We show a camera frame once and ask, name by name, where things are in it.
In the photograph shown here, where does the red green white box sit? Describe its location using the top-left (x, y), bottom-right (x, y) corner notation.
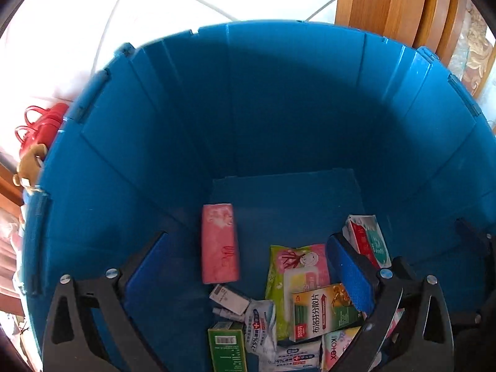
top-left (343, 214), bottom-right (392, 268)

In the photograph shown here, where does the blue plastic crate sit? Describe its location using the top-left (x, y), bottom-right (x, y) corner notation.
top-left (19, 21), bottom-right (496, 372)

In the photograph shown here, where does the pink flowered tissue pack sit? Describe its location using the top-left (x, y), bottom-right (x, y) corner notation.
top-left (201, 202), bottom-right (241, 284)

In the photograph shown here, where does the brown teddy bear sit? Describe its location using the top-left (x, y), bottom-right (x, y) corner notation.
top-left (11, 143), bottom-right (49, 192)

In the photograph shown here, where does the small white box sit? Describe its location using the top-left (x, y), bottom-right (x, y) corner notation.
top-left (209, 284), bottom-right (252, 314)

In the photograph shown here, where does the white pink yellow box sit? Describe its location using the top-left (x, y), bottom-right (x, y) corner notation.
top-left (321, 325), bottom-right (363, 372)

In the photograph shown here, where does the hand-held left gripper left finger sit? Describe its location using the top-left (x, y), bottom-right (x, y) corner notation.
top-left (41, 230), bottom-right (169, 372)

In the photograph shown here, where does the green wet wipes pack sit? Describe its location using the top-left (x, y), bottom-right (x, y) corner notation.
top-left (264, 243), bottom-right (331, 342)

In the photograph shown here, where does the red carry case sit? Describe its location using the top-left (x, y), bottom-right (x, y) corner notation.
top-left (15, 103), bottom-right (70, 156)

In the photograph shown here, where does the wooden door frame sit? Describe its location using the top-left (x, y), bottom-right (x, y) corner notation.
top-left (335, 0), bottom-right (469, 66)

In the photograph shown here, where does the green white medicine box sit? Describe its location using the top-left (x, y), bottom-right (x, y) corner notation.
top-left (290, 283), bottom-right (367, 342)

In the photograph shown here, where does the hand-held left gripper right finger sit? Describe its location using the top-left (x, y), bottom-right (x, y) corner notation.
top-left (325, 232), bottom-right (455, 372)

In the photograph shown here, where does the white blue wipes pack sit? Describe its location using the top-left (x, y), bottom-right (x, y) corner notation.
top-left (259, 339), bottom-right (323, 372)
top-left (244, 298), bottom-right (277, 353)

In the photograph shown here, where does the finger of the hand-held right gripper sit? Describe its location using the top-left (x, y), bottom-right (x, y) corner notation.
top-left (454, 217), bottom-right (496, 264)

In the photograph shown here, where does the patterned curtain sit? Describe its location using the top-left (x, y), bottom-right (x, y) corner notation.
top-left (449, 0), bottom-right (496, 97)

